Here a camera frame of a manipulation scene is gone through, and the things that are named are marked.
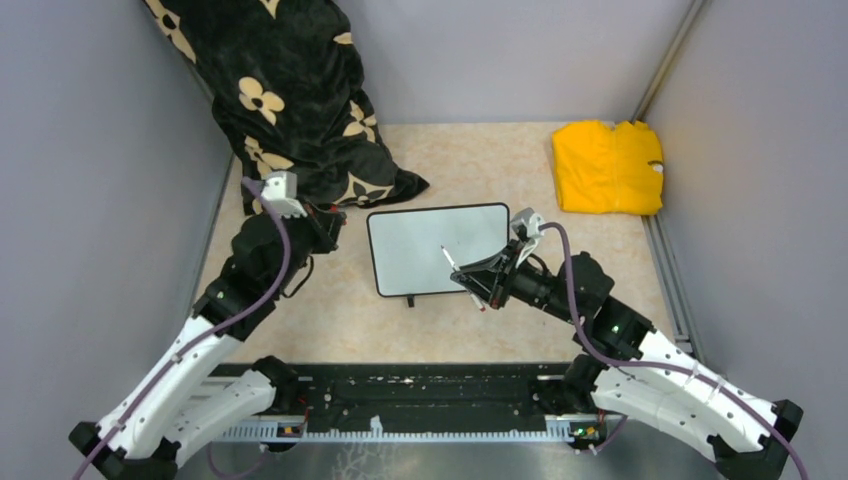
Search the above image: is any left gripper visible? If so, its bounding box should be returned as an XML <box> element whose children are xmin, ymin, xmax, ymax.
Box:
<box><xmin>270</xmin><ymin>197</ymin><xmax>346</xmax><ymax>295</ymax></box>

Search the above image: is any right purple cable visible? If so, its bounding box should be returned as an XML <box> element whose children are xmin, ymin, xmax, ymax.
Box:
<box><xmin>537</xmin><ymin>221</ymin><xmax>811</xmax><ymax>480</ymax></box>

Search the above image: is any aluminium side rail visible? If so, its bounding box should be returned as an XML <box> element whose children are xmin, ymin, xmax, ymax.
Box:
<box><xmin>642</xmin><ymin>215</ymin><xmax>701</xmax><ymax>360</ymax></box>

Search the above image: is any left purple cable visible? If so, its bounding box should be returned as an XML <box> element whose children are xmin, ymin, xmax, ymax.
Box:
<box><xmin>69</xmin><ymin>176</ymin><xmax>294</xmax><ymax>480</ymax></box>

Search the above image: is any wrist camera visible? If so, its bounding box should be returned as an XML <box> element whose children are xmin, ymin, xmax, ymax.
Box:
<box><xmin>509</xmin><ymin>208</ymin><xmax>545</xmax><ymax>266</ymax></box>
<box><xmin>261</xmin><ymin>170</ymin><xmax>307</xmax><ymax>219</ymax></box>

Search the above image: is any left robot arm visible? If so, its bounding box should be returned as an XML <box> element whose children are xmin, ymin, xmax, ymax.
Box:
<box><xmin>69</xmin><ymin>204</ymin><xmax>346</xmax><ymax>479</ymax></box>

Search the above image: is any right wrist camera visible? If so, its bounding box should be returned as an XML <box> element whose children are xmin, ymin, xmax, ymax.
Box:
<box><xmin>509</xmin><ymin>208</ymin><xmax>545</xmax><ymax>266</ymax></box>

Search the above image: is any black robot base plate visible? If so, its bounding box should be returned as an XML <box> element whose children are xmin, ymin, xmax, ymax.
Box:
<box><xmin>221</xmin><ymin>363</ymin><xmax>611</xmax><ymax>451</ymax></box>

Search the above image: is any black floral blanket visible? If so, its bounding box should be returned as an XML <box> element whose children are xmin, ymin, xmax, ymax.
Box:
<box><xmin>146</xmin><ymin>1</ymin><xmax>428</xmax><ymax>208</ymax></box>

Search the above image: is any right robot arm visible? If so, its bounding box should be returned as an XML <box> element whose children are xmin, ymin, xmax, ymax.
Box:
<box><xmin>451</xmin><ymin>242</ymin><xmax>809</xmax><ymax>479</ymax></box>

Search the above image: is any red whiteboard marker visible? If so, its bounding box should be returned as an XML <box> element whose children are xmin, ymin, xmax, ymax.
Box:
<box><xmin>440</xmin><ymin>245</ymin><xmax>487</xmax><ymax>313</ymax></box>

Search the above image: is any yellow folded cloth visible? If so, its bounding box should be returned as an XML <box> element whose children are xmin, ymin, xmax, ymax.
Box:
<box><xmin>551</xmin><ymin>120</ymin><xmax>665</xmax><ymax>216</ymax></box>

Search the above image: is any black framed whiteboard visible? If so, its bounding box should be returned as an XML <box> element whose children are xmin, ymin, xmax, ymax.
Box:
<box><xmin>366</xmin><ymin>202</ymin><xmax>510</xmax><ymax>299</ymax></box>

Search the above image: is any purple cable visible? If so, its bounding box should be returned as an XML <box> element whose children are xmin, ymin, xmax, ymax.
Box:
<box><xmin>537</xmin><ymin>221</ymin><xmax>811</xmax><ymax>480</ymax></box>
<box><xmin>69</xmin><ymin>176</ymin><xmax>294</xmax><ymax>480</ymax></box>

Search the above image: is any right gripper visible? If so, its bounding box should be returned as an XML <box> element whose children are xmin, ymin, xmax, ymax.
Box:
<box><xmin>452</xmin><ymin>238</ymin><xmax>580</xmax><ymax>324</ymax></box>

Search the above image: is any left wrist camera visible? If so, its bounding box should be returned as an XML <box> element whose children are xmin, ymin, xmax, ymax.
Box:
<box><xmin>261</xmin><ymin>170</ymin><xmax>307</xmax><ymax>219</ymax></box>

